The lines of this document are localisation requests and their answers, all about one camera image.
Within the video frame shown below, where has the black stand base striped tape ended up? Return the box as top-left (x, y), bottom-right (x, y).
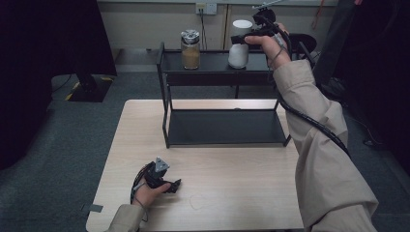
top-left (64, 73), bottom-right (115, 103)

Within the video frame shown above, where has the person's right hand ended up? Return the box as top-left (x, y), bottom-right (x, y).
top-left (244, 22), bottom-right (293, 72)

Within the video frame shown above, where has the black chair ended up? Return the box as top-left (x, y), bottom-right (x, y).
top-left (234, 32), bottom-right (318, 100)

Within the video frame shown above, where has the large black curtain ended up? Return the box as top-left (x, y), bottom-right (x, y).
top-left (0, 0), bottom-right (118, 172)

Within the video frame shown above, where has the glass jar with silver lid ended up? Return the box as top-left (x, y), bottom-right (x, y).
top-left (180, 29), bottom-right (202, 71)

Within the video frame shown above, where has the black power cable on wall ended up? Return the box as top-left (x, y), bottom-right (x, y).
top-left (198, 9), bottom-right (208, 51)

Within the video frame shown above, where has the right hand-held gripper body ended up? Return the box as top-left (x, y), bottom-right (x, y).
top-left (249, 0), bottom-right (285, 37)

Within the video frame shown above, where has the tall dark panel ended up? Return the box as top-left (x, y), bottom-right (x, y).
top-left (309, 0), bottom-right (358, 87)

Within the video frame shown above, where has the grey tape strip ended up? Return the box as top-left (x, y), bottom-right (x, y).
top-left (79, 202), bottom-right (104, 214)

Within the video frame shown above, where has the red cord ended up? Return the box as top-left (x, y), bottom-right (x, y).
top-left (310, 0), bottom-right (326, 31)

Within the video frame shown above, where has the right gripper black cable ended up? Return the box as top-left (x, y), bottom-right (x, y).
top-left (264, 14), bottom-right (353, 160)

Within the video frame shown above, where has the white wall socket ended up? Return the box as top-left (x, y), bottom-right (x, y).
top-left (195, 2), bottom-right (219, 16)

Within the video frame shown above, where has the black curtain with cables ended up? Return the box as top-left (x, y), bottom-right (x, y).
top-left (333, 0), bottom-right (410, 178)

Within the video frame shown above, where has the black metal two-tier shelf rack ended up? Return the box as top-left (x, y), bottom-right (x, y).
top-left (156, 41), bottom-right (315, 149)

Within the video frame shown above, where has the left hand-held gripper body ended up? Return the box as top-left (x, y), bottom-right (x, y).
top-left (142, 157), bottom-right (172, 189)

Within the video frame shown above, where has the white jar with white lid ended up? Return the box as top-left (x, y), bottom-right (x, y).
top-left (227, 19), bottom-right (254, 70)

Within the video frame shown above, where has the person's left hand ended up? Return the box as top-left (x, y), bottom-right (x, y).
top-left (131, 182), bottom-right (174, 209)

